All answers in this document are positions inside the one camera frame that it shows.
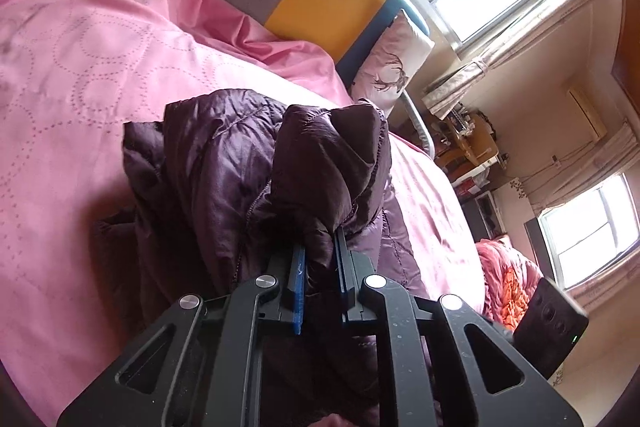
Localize white air conditioner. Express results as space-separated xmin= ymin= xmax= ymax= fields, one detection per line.
xmin=565 ymin=87 xmax=608 ymax=140

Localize black monitor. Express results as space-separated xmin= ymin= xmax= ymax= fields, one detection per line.
xmin=462 ymin=192 xmax=501 ymax=238

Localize pale window curtain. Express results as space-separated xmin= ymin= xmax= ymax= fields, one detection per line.
xmin=527 ymin=119 xmax=640 ymax=212

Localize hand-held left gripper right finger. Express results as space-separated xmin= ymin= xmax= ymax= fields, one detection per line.
xmin=334 ymin=229 xmax=583 ymax=427

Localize wooden desk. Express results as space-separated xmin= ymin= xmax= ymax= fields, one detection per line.
xmin=435 ymin=109 xmax=506 ymax=180

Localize pale striped curtain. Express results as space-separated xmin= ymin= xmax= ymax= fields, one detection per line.
xmin=422 ymin=0 xmax=606 ymax=118

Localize red orange quilt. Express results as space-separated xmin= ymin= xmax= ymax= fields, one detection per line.
xmin=475 ymin=234 xmax=546 ymax=333

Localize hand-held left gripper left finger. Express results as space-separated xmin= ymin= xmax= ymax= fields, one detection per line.
xmin=56 ymin=243 xmax=307 ymax=427

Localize small bright window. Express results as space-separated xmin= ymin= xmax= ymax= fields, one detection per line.
xmin=537 ymin=174 xmax=638 ymax=293

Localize pink deer print pillow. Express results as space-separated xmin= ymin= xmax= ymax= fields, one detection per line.
xmin=350 ymin=9 xmax=436 ymax=118

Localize wooden wardrobe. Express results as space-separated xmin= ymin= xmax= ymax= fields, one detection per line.
xmin=612 ymin=0 xmax=640 ymax=108

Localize purple down jacket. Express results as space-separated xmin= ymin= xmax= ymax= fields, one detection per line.
xmin=90 ymin=88 xmax=436 ymax=427

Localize grey curved pipe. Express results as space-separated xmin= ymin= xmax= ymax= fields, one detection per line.
xmin=400 ymin=92 xmax=436 ymax=160

